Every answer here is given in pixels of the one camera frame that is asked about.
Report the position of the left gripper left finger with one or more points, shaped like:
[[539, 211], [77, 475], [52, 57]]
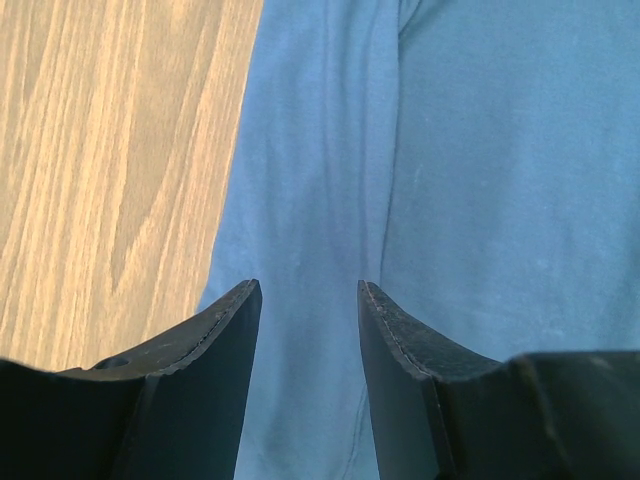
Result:
[[170, 408]]

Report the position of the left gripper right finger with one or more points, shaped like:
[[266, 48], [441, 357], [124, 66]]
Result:
[[441, 411]]

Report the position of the blue-grey t-shirt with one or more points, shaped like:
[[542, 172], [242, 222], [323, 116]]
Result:
[[478, 160]]

